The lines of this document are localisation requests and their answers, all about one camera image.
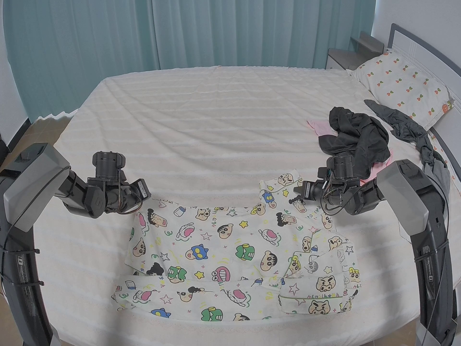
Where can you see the pink garment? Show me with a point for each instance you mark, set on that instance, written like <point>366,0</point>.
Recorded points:
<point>318,126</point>

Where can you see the black garment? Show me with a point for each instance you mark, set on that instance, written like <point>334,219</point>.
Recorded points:
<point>360,135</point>

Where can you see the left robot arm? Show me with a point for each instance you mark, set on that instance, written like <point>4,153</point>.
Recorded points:
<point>32,182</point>

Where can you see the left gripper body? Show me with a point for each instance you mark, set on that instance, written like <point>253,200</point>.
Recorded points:
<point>137,193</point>

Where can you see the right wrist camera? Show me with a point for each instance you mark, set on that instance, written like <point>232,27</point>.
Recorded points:
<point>321,173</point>

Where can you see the dark grey garment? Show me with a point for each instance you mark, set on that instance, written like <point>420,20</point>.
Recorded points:
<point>399,121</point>

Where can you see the white printed pillow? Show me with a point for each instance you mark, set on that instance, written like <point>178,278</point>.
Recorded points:
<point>399,81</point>

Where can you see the blue-green curtain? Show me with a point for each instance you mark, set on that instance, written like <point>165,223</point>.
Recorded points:
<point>216,20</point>

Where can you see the grey bedside table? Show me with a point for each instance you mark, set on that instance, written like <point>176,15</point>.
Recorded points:
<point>342,58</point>

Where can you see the bed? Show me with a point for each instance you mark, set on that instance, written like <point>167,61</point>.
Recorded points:
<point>198,121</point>

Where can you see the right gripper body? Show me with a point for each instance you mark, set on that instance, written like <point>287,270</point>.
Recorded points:
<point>311,191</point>

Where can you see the white printed pyjama top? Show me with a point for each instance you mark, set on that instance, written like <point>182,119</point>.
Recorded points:
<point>234,251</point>

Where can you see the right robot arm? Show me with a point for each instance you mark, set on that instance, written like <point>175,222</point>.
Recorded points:
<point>410,193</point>

